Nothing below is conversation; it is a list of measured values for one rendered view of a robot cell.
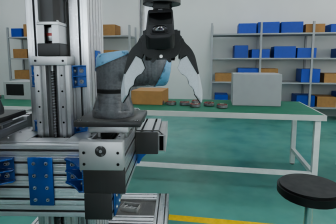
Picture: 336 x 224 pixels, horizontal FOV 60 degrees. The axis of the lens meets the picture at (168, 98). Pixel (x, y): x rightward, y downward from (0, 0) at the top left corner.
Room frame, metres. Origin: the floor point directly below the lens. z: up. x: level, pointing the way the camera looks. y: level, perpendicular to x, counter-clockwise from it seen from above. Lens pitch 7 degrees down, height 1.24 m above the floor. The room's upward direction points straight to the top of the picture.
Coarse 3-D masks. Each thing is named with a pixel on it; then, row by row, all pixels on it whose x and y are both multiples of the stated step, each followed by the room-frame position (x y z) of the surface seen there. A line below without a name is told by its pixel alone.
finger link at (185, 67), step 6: (180, 60) 0.54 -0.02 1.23; (186, 60) 0.54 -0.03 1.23; (180, 66) 0.54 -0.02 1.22; (186, 66) 0.54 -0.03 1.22; (192, 66) 0.54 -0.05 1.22; (180, 72) 0.54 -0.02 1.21; (186, 72) 0.54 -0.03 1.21; (192, 72) 0.54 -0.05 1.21; (192, 78) 0.54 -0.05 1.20; (198, 78) 0.54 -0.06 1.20; (192, 84) 0.54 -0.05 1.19; (198, 84) 0.54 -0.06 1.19; (198, 90) 0.54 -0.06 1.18; (198, 96) 0.54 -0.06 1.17
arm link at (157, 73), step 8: (144, 8) 1.00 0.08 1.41; (152, 8) 1.00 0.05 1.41; (144, 16) 1.00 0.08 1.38; (144, 24) 1.01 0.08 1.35; (144, 56) 1.00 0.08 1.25; (144, 64) 1.00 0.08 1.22; (152, 64) 1.00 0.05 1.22; (160, 64) 1.01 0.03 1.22; (168, 64) 1.02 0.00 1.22; (144, 72) 1.00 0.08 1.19; (152, 72) 1.01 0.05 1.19; (160, 72) 1.01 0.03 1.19; (168, 72) 1.01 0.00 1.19; (136, 80) 1.01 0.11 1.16; (144, 80) 1.01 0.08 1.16; (152, 80) 1.02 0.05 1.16; (160, 80) 1.02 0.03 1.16
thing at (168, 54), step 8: (144, 0) 0.55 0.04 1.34; (152, 0) 0.53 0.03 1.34; (160, 0) 0.53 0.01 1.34; (168, 0) 0.53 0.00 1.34; (176, 0) 0.54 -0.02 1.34; (160, 8) 0.55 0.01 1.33; (168, 8) 0.55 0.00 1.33; (144, 32) 0.54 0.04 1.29; (176, 32) 0.54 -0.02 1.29; (144, 40) 0.54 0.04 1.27; (176, 40) 0.54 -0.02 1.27; (144, 48) 0.54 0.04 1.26; (168, 48) 0.54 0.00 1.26; (176, 48) 0.54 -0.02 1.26; (152, 56) 0.54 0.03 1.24; (160, 56) 0.54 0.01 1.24; (168, 56) 0.54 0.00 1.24
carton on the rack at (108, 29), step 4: (104, 24) 6.68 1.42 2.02; (108, 24) 6.67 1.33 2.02; (112, 24) 6.65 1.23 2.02; (104, 28) 6.68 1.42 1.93; (108, 28) 6.67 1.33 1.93; (112, 28) 6.65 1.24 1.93; (116, 28) 6.77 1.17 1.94; (104, 32) 6.68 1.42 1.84; (108, 32) 6.67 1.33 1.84; (112, 32) 6.65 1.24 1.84; (116, 32) 6.76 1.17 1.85
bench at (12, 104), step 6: (6, 102) 3.30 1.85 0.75; (12, 102) 3.30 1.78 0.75; (18, 102) 3.30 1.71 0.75; (24, 102) 3.30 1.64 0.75; (30, 102) 3.30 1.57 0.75; (6, 108) 3.06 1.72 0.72; (12, 108) 3.05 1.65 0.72; (18, 108) 3.04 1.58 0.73; (24, 108) 3.02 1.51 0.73; (30, 108) 3.01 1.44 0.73
